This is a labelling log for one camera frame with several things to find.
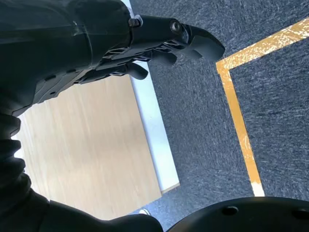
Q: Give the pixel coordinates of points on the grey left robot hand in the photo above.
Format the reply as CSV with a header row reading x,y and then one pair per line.
x,y
60,38

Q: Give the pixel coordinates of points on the yellow floor tape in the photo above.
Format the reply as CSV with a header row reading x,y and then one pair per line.
x,y
237,118

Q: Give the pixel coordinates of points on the black round stand base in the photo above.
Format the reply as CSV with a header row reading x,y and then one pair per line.
x,y
253,216

